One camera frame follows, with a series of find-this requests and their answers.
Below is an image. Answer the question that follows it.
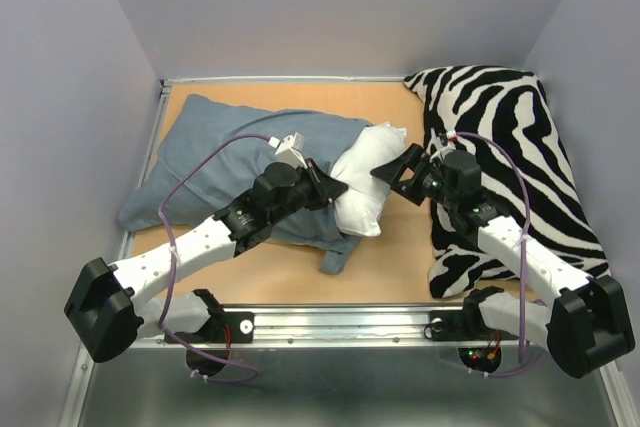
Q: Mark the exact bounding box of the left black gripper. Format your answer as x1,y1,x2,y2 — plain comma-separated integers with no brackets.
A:
268,157,347,226

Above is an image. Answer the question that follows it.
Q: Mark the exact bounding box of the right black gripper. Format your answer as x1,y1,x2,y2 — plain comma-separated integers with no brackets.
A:
368,144,457,210

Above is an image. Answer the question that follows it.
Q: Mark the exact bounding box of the white pillow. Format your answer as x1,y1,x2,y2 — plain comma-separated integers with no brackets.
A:
330,122,407,237

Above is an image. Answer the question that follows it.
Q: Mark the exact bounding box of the blue pillowcase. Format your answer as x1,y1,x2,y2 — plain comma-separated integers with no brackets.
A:
116,92,375,277

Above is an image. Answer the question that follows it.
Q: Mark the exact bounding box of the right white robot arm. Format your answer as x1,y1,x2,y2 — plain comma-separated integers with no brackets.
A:
370,144,636,378

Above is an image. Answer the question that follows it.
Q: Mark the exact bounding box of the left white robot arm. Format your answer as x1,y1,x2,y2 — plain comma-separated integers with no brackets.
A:
64,160,348,363

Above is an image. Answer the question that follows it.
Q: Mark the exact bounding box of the zebra print pillow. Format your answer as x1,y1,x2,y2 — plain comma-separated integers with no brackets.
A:
403,65,610,277

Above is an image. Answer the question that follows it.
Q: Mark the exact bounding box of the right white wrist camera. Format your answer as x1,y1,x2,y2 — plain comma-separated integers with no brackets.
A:
429,130,457,162

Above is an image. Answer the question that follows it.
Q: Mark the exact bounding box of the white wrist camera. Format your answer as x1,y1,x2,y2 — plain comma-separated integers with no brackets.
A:
429,130,457,162
268,132,307,169

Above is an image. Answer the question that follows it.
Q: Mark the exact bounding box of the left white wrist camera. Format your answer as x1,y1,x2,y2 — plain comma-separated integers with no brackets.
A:
268,132,307,169

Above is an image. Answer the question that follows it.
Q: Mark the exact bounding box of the aluminium front rail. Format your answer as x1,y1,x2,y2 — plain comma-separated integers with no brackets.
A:
119,302,551,351

